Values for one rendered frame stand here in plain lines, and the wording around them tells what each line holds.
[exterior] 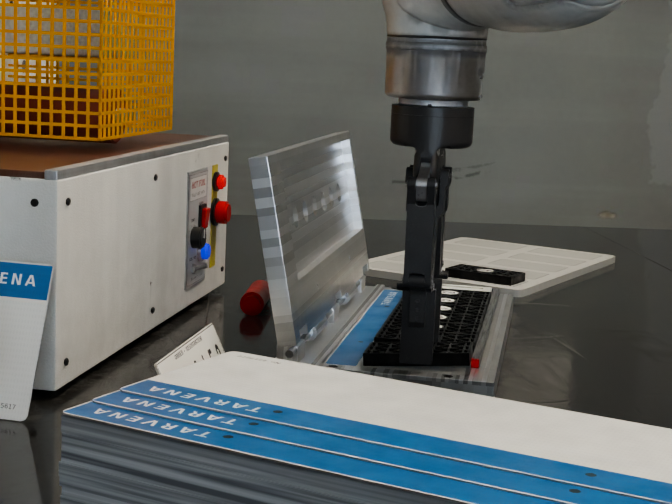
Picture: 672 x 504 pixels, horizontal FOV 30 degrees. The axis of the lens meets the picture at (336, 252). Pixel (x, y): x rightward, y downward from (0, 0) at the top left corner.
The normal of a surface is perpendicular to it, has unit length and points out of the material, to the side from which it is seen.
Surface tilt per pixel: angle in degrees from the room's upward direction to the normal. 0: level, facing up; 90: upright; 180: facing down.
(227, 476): 90
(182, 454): 90
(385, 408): 0
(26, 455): 0
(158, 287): 90
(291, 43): 90
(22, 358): 69
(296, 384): 0
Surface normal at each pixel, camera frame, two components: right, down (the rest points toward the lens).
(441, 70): 0.09, 0.16
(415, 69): -0.43, 0.12
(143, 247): 0.98, 0.07
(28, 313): -0.22, -0.22
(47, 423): 0.04, -0.99
